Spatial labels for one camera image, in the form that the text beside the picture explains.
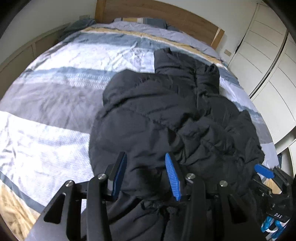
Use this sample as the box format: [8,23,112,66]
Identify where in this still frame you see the striped duvet cover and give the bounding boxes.
[0,17,282,241]

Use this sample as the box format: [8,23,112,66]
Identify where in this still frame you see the dark teal folded cloth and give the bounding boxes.
[60,18,96,41]

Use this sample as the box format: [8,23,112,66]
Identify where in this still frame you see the striped pillow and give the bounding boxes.
[113,18,181,32]

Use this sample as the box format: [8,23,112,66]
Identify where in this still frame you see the black puffer down jacket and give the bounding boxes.
[89,48,264,240]

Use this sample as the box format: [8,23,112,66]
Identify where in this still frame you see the blue white gloved hand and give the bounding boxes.
[261,216,290,241]

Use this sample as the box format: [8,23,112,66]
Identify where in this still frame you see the wall socket plate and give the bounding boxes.
[79,15,90,20]

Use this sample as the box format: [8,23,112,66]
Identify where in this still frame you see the wall switch plate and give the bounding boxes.
[224,49,232,56]

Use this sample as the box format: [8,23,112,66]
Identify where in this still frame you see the wooden headboard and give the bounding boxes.
[95,0,225,49]

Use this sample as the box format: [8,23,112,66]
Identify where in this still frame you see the white wardrobe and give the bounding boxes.
[229,1,295,176]

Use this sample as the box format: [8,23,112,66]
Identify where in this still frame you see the beige radiator cover cabinet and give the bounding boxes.
[0,22,71,75]

